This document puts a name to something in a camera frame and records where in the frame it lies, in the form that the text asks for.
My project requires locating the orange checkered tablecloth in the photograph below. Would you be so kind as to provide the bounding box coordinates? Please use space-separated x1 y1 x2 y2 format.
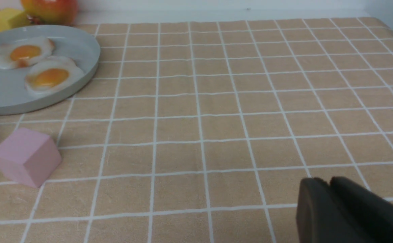
0 17 393 243

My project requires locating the red yellow apple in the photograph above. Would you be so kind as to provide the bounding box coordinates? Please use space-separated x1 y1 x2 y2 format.
20 0 79 26

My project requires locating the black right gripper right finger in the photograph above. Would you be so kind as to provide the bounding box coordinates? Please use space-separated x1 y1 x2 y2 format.
330 177 393 243

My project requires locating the front fried egg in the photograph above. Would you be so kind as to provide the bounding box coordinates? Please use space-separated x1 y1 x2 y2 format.
25 56 84 96

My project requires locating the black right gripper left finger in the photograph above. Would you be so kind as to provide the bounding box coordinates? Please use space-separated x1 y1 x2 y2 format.
296 178 375 243

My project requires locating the pink cube block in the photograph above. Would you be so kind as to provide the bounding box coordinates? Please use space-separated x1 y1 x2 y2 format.
0 128 62 188

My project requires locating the fried egg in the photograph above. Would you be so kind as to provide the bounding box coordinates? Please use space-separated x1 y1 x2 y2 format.
0 36 55 70
25 56 84 96

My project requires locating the yellow cube block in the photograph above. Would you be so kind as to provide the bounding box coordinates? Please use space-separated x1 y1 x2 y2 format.
0 8 30 32

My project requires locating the grey egg plate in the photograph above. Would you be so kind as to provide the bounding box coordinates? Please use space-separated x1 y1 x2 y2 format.
0 25 101 115

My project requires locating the back fried egg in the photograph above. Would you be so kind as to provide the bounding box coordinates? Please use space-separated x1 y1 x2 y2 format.
0 36 55 70

